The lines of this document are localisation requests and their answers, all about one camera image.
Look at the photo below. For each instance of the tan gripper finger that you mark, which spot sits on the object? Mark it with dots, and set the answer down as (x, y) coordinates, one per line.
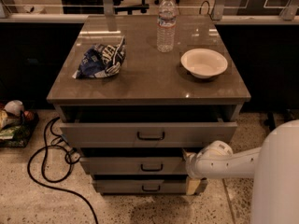
(191, 185)
(187, 154)

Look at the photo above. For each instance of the black stand leg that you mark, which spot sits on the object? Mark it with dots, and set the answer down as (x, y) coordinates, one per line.
(270, 121)

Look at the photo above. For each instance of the clear plastic water bottle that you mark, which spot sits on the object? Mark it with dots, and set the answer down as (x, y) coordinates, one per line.
(166, 24)

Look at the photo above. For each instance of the grey drawer cabinet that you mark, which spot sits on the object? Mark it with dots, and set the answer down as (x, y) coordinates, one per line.
(147, 76)

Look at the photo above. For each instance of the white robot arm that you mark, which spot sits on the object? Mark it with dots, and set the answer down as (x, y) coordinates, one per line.
(273, 167)

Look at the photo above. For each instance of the blue white chip bag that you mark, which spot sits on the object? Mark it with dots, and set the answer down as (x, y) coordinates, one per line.
(101, 61)

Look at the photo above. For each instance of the grey drawer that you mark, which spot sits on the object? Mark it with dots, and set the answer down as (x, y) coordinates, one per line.
(135, 160)
(140, 184)
(148, 126)

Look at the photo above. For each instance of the white bowl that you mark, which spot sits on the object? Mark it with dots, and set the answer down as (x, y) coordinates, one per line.
(204, 63)

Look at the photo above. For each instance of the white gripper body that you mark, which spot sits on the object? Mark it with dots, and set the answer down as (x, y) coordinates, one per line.
(191, 168)

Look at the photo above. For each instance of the tray of assorted objects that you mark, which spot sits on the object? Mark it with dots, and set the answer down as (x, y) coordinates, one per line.
(16, 124)

